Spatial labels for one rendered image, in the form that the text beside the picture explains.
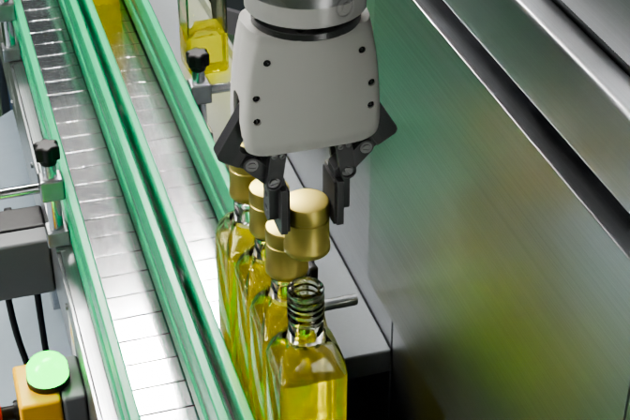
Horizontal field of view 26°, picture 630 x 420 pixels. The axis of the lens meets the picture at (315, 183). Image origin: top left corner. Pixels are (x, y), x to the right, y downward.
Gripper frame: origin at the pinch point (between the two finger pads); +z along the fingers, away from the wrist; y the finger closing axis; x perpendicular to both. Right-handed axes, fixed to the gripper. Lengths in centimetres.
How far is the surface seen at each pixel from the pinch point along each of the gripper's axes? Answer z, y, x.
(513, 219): -2.3, -12.0, 10.0
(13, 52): 33, 15, -93
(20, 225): 39, 19, -60
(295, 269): 9.6, -0.3, -4.0
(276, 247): 7.5, 1.2, -4.5
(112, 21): 35, 0, -102
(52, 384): 39, 19, -30
